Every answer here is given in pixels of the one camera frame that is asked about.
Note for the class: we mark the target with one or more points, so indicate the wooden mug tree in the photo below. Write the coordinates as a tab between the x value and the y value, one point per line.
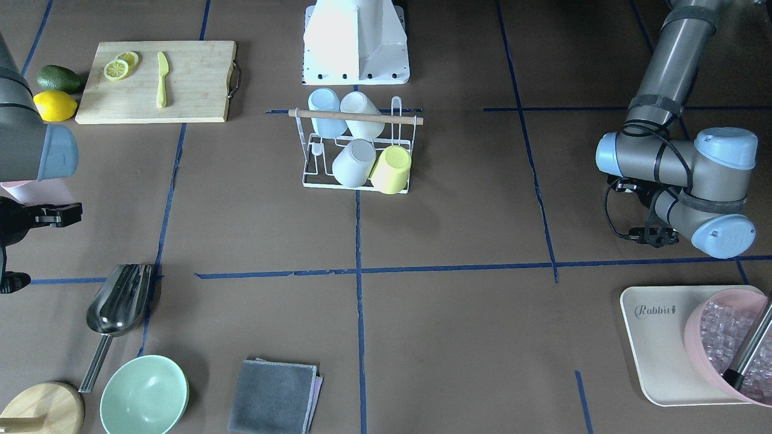
49	407

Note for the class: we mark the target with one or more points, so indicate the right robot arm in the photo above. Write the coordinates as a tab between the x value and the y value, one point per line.
33	154

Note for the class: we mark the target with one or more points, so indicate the light blue cup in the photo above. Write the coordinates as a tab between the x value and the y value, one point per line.
325	99

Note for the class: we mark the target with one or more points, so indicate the pink cup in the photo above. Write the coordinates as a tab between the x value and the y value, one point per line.
51	191

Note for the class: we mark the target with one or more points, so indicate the yellow cup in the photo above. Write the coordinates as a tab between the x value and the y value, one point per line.
391	171

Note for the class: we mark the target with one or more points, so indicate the steel tongs handle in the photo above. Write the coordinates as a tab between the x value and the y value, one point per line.
734	375

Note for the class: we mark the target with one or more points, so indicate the white wire cup rack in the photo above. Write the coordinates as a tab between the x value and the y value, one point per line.
364	121

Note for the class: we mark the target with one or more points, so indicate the grey folded cloth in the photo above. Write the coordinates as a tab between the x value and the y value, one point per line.
275	397

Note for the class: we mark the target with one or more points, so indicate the lemon slice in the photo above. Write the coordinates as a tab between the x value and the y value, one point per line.
130	57
116	70

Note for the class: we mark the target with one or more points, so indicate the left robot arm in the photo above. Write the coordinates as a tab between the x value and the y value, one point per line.
696	189

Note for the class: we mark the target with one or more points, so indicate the whole lemon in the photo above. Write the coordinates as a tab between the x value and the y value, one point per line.
55	105

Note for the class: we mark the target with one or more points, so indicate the mint green bowl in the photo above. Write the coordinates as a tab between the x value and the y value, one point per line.
148	394

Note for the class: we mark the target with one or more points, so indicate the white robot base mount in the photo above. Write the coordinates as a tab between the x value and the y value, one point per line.
355	43

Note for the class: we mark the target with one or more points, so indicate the pink bowl with ice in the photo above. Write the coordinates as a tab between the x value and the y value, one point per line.
713	336

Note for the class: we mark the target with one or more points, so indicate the steel scoop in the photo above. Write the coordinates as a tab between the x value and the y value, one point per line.
117	306

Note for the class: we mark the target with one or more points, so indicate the avocado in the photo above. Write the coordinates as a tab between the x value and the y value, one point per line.
59	78

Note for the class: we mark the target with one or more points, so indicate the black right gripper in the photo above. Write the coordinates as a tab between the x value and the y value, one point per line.
13	220

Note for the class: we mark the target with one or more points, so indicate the wooden cutting board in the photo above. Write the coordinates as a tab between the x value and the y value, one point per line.
199	85

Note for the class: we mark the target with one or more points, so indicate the beige tray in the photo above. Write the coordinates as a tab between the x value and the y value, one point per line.
657	318

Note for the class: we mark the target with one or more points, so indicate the grey cup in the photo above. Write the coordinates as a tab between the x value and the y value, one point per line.
352	166

